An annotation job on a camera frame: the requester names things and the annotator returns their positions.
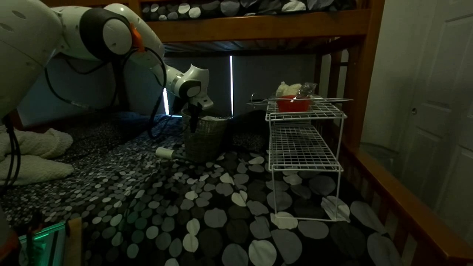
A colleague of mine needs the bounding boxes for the woven laundry basket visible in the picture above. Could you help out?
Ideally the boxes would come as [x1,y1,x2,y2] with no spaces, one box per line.
[181,109,232,163]

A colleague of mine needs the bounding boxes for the white lint roller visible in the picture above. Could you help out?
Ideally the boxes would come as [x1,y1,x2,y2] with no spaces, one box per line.
[155,147,186,161]

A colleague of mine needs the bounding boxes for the dark pillow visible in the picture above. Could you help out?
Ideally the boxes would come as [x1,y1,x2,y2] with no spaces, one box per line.
[228,110,269,153]

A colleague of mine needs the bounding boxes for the grey window blind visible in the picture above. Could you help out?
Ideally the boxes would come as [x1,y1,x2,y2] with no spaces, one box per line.
[17,55,319,127]

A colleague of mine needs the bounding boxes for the white plush toy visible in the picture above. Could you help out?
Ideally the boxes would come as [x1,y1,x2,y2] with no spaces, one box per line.
[276,81,303,98]

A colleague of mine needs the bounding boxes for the spotted black bedspread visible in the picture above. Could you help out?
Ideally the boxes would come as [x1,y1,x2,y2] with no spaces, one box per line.
[0,111,404,266]

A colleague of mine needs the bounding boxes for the red bowl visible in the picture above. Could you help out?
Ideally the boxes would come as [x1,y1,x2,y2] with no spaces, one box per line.
[276,95,311,113]

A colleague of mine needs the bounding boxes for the spotted mattress cover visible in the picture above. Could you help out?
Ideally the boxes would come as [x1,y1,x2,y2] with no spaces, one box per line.
[140,0,358,21]

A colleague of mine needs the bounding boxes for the clear plastic bag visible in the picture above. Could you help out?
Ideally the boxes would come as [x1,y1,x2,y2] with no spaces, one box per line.
[296,82,318,100]

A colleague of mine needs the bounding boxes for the white knitted blanket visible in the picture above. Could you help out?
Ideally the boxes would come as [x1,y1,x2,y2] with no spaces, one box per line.
[0,125,75,186]

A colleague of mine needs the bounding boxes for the white panel door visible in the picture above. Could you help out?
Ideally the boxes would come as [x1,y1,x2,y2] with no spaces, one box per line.
[397,0,473,245]

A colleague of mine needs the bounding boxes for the wooden bunk bed frame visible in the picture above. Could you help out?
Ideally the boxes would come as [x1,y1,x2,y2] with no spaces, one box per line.
[40,0,473,266]

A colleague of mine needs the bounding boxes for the white wire shelf rack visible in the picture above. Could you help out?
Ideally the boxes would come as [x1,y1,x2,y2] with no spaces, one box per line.
[265,97,354,222]

